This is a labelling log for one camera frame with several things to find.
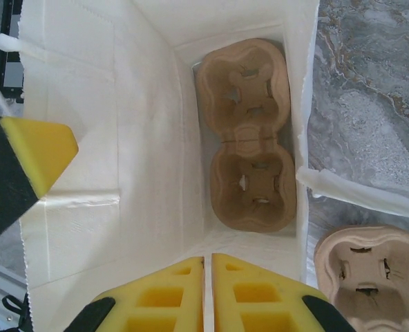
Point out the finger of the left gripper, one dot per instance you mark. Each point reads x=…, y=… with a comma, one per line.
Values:
x=25, y=155

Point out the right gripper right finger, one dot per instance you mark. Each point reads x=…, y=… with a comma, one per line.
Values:
x=259, y=304

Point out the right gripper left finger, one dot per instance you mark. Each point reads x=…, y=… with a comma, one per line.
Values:
x=156, y=304

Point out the white printed paper bag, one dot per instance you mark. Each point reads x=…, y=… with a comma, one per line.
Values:
x=139, y=138

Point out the brown pulp cup carrier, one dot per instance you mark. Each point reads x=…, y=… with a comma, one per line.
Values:
x=363, y=276
x=246, y=138

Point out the aluminium frame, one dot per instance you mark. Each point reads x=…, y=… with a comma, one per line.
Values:
x=0, y=294

